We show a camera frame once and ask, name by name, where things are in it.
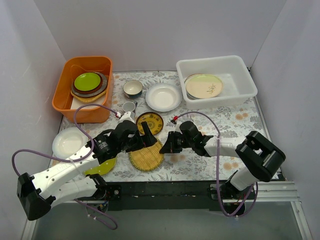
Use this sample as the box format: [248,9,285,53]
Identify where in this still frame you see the round bamboo woven tray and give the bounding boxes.
[128,139,165,172]

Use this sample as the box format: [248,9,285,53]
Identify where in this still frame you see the white watermelon pattern plate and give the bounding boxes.
[184,76,198,100]

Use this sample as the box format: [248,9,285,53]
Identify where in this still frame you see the cream green glazed plate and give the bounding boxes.
[186,74,224,99]

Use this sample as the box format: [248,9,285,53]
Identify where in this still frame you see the tan bird painted plate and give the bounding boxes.
[185,73,200,81]

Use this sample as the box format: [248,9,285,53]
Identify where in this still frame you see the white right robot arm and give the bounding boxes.
[159,121,286,199]

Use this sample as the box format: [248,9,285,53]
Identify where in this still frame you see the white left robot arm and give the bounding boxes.
[17,120,157,221]

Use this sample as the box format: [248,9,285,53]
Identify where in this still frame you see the white plastic bin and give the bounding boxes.
[176,55,258,110]

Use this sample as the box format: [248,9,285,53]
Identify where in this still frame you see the orange plastic bin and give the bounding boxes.
[52,56,114,123]

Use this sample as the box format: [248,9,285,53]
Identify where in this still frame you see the yellow black patterned plate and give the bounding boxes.
[136,112,164,135]

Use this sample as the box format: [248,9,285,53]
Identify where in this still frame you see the grey ceramic mug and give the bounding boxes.
[122,101,138,113]

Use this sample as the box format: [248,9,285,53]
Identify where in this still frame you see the lime green dotted plate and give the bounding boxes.
[83,157,117,176]

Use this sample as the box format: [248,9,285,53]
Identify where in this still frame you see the white deep plate blue rim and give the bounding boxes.
[145,83,182,112]

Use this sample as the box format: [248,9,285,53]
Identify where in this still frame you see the floral patterned table mat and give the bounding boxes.
[47,71,280,183]

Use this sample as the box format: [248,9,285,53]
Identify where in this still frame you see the dark teal ceramic bowl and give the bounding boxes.
[122,80,143,99]

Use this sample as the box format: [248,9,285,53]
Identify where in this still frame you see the yellow woven basket plate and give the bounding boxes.
[70,89,107,103]

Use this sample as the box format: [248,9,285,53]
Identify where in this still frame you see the white deep plate left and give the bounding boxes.
[52,127,88,159]

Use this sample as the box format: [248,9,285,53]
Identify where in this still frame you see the grey speckled plate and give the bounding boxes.
[71,71,108,97]

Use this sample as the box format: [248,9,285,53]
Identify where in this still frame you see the white square plate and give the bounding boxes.
[70,96,105,110]

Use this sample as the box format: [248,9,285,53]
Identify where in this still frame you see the dark brown plate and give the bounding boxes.
[72,72,104,96]

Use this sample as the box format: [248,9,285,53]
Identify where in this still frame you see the lime green small plate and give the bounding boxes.
[73,72,102,92]

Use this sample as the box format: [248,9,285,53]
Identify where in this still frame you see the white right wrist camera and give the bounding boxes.
[174,123,182,133]

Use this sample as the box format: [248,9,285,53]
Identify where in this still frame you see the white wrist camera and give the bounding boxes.
[119,111,136,124]
[174,123,182,133]

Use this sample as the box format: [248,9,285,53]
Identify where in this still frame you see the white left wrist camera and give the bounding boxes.
[119,111,136,124]

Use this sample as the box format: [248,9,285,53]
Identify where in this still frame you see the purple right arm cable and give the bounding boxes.
[171,111,259,218]

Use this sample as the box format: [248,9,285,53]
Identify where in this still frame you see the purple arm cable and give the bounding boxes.
[11,103,122,230]
[171,111,259,218]

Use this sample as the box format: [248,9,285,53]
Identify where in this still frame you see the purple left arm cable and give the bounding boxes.
[11,103,122,230]

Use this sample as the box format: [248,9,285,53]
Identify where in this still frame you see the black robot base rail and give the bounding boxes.
[106,180,221,211]

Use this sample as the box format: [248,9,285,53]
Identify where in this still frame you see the aluminium frame rail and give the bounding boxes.
[29,181,301,205]

